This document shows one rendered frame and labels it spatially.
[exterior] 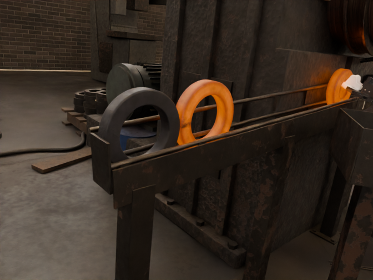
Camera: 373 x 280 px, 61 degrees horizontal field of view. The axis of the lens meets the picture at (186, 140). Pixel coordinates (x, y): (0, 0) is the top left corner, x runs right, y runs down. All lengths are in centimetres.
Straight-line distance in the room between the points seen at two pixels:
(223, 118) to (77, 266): 85
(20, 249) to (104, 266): 35
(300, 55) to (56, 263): 119
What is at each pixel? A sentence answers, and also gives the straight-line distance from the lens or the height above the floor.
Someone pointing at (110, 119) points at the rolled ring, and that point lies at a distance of 61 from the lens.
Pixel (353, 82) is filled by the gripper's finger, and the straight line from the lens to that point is 136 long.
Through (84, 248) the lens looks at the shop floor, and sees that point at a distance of 146.
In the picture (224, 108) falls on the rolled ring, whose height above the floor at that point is 71.
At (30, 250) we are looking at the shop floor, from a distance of 149.
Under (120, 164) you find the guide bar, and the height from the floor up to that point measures 63.
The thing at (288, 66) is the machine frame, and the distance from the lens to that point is 115.
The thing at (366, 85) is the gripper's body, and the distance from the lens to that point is 134.
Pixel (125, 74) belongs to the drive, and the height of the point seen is 62.
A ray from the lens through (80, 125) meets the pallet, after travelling 291.
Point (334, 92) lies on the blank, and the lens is 133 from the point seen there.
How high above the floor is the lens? 87
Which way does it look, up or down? 18 degrees down
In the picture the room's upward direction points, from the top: 6 degrees clockwise
